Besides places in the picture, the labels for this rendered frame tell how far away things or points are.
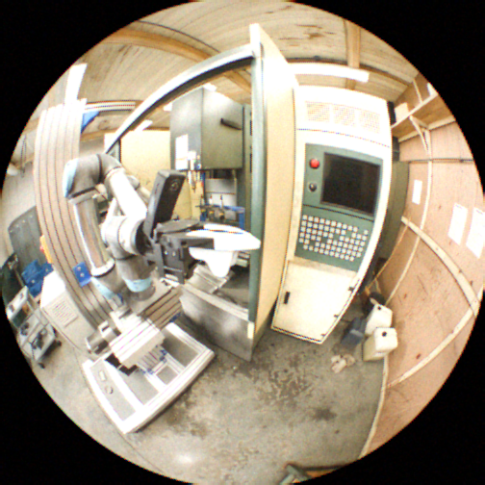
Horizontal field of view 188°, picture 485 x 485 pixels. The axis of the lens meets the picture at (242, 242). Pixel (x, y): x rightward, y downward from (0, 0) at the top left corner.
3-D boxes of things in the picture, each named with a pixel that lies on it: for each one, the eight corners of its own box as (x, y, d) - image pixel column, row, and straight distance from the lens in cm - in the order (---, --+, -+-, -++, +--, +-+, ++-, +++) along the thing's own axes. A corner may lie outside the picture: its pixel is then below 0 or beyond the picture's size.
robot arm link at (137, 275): (165, 273, 47) (155, 239, 42) (140, 298, 42) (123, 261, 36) (147, 268, 52) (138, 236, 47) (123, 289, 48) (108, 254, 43)
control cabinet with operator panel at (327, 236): (317, 352, 180) (388, 96, 110) (267, 336, 177) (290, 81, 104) (330, 279, 270) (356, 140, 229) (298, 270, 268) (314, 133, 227)
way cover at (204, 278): (215, 302, 124) (212, 288, 112) (153, 266, 184) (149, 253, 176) (235, 281, 140) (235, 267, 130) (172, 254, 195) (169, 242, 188)
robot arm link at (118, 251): (126, 240, 47) (118, 211, 45) (150, 245, 39) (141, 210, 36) (105, 253, 44) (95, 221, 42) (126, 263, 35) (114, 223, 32)
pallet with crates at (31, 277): (37, 309, 469) (18, 279, 449) (38, 292, 535) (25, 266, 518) (64, 286, 423) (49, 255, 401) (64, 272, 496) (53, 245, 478)
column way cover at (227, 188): (235, 220, 195) (235, 179, 185) (207, 216, 223) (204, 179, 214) (238, 219, 199) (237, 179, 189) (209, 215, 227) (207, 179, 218)
